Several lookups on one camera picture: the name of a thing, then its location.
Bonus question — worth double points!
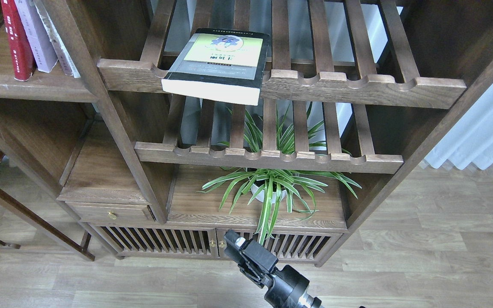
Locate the dark wooden bookshelf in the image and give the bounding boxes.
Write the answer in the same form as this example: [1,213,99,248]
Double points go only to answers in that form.
[0,0,493,267]

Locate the black yellow thick book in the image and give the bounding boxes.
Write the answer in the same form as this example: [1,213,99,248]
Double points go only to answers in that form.
[161,28,270,106]

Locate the white curtain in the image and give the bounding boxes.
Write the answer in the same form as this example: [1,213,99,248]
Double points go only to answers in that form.
[423,84,493,170]

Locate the brass drawer knob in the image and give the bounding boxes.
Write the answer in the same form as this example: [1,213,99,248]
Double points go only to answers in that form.
[107,212,118,220]

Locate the green spider plant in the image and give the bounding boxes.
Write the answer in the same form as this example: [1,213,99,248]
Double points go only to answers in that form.
[198,107,362,245]

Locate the upright book worn spine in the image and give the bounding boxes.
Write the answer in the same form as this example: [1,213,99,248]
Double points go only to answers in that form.
[34,0,80,78]

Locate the red cover book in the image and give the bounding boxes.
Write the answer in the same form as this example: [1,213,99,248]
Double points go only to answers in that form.
[1,0,35,81]

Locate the lavender white book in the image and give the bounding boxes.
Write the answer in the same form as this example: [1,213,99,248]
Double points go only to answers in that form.
[15,0,57,73]

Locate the wooden furniture at left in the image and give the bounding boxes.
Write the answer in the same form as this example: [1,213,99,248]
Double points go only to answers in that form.
[0,150,95,261]

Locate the white plant pot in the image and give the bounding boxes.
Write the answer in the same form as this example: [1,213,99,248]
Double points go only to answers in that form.
[250,180,286,203]

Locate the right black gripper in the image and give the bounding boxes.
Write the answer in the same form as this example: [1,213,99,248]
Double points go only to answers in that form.
[224,230,322,308]

